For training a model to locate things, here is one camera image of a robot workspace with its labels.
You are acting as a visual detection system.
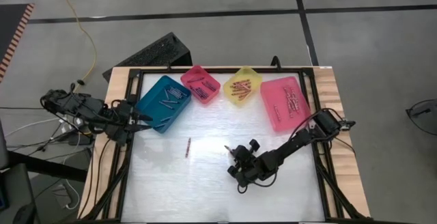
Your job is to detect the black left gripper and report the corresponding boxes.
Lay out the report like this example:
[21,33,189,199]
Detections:
[107,94,154,146]

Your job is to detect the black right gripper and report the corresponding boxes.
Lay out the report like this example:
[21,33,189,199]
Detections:
[227,139,279,187]

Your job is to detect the blue plastic bin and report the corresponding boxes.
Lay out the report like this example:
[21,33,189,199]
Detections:
[135,74,193,135]

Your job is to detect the yellow plastic bin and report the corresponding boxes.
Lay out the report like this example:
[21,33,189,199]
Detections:
[223,65,265,108]

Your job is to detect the large pink plastic bin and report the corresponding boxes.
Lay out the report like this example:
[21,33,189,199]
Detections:
[259,76,312,132]

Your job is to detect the small red plastic bin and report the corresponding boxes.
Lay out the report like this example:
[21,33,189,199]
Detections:
[180,64,222,105]

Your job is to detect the black floor stand beam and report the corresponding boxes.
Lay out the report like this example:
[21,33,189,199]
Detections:
[6,150,89,183]

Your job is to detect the striped floor mat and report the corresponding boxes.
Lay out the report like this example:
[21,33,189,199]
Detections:
[0,2,36,81]

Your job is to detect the yellow cable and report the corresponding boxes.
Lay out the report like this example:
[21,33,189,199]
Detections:
[50,0,99,94]

